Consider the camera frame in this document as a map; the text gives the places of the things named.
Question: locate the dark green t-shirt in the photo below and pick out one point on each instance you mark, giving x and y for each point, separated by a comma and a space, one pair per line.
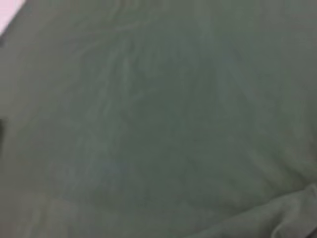
158, 124

